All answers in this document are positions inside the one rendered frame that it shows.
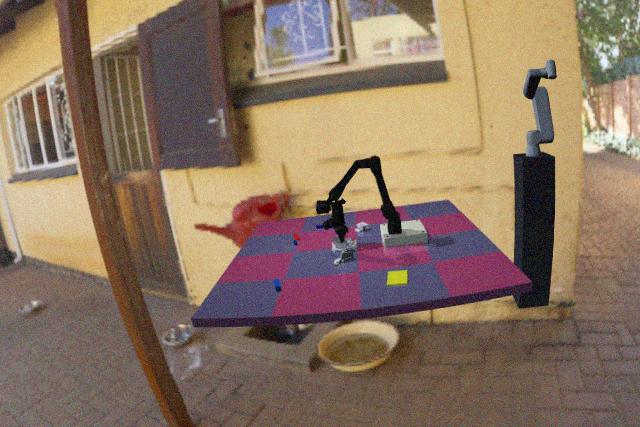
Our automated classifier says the yellow flat rectangular plate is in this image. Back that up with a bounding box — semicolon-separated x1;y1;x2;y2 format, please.
387;270;408;286

